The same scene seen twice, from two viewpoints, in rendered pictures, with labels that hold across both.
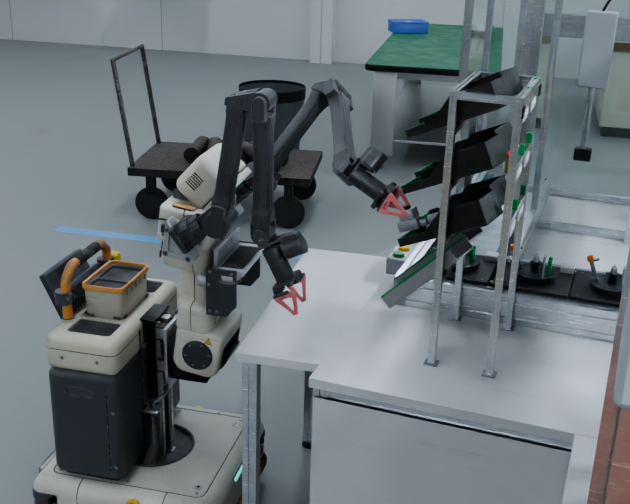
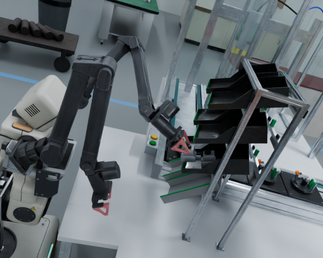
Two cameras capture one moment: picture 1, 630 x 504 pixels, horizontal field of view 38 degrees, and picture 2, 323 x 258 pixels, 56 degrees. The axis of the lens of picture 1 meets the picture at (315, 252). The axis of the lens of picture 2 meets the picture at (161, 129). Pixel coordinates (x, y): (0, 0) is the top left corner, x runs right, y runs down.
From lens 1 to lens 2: 159 cm
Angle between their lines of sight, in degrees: 24
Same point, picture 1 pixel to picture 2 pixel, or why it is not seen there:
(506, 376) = (228, 248)
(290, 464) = not seen: hidden behind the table
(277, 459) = not seen: hidden behind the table
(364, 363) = (147, 241)
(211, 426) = (27, 227)
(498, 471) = not seen: outside the picture
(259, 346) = (75, 227)
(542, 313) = (235, 192)
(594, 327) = (260, 201)
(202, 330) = (29, 201)
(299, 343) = (101, 221)
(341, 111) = (142, 63)
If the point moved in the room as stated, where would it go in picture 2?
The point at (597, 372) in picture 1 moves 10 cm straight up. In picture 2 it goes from (270, 239) to (279, 226)
